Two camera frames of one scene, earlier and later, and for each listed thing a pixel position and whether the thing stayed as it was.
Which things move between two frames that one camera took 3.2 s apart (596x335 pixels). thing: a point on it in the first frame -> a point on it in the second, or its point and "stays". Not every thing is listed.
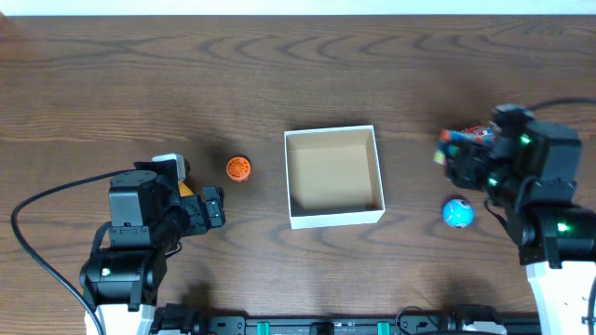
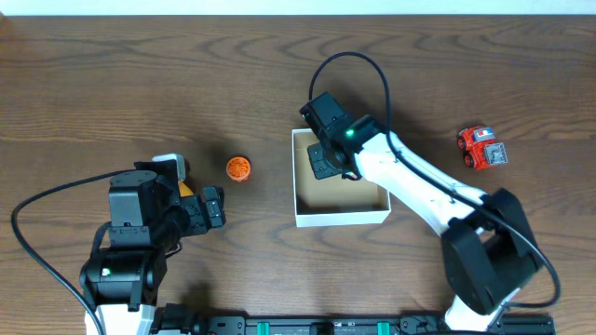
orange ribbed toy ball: [238, 168] stays
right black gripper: [464, 164] -> [320, 163]
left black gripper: [205, 210] stays
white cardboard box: [333, 177] stays
